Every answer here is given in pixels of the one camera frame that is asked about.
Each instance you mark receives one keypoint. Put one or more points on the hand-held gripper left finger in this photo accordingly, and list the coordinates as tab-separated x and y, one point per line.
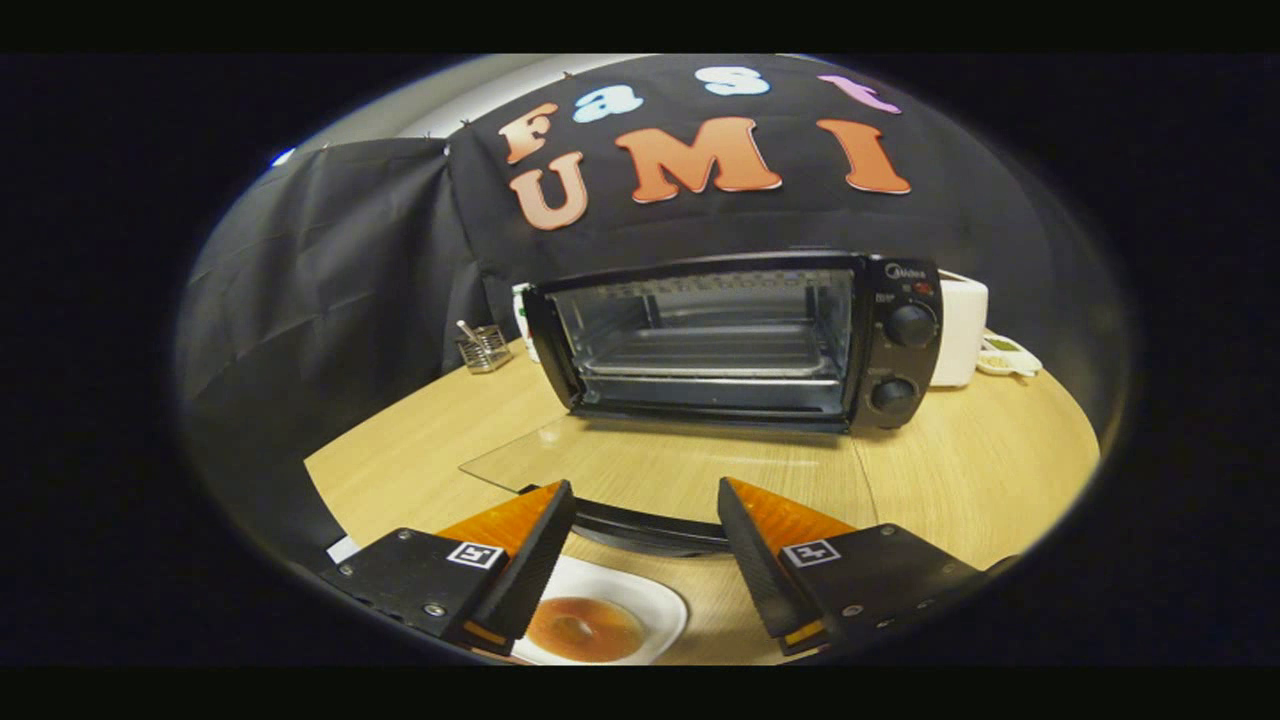
535	560

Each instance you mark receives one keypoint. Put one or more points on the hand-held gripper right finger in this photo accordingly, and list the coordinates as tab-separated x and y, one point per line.
755	560

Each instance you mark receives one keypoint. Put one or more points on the brown bagel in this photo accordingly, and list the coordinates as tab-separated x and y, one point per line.
585	628

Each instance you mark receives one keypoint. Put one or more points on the black toaster oven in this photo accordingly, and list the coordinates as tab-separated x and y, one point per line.
715	335

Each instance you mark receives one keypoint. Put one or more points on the white plate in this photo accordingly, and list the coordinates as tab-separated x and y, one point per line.
660	610

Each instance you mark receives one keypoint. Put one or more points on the white paper slip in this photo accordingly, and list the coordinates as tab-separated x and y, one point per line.
342	550

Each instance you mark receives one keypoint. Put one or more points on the white bottle with green label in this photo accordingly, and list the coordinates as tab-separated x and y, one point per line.
523	320

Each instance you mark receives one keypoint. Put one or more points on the white countertop appliance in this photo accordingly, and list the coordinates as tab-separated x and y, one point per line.
960	330

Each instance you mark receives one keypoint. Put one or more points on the white dish with green items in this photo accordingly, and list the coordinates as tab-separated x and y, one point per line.
1010	355

